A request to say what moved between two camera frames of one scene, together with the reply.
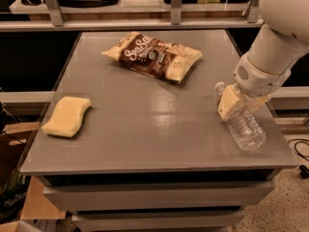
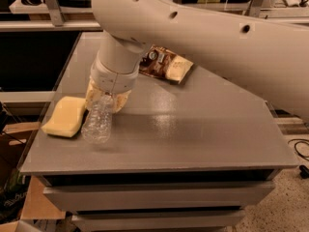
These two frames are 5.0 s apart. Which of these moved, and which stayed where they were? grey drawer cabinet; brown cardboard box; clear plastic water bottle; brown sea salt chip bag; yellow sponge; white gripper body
Moved: white gripper body; clear plastic water bottle
Stayed: grey drawer cabinet; yellow sponge; brown sea salt chip bag; brown cardboard box
